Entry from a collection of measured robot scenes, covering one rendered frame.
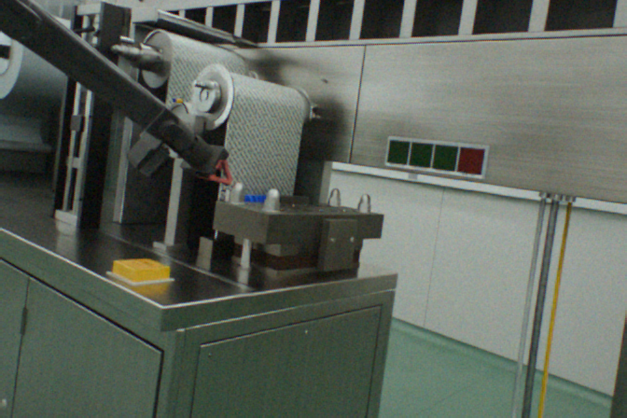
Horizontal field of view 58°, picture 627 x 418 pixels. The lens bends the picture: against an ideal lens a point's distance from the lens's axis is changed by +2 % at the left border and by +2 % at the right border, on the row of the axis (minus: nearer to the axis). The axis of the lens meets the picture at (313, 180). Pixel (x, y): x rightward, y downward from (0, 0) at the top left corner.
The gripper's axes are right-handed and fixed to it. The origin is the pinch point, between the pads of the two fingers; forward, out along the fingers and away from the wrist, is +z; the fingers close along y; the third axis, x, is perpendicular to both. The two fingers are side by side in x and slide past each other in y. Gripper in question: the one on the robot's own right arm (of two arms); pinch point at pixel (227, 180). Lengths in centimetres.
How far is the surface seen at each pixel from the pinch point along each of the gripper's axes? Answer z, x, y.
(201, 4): 1, 60, -60
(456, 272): 257, 82, -66
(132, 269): -17.4, -27.2, 12.6
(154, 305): -18.3, -30.9, 23.7
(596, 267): 245, 102, 15
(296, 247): 9.5, -7.6, 18.9
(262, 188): 10.0, 4.3, 0.2
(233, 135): -5.0, 8.6, 0.2
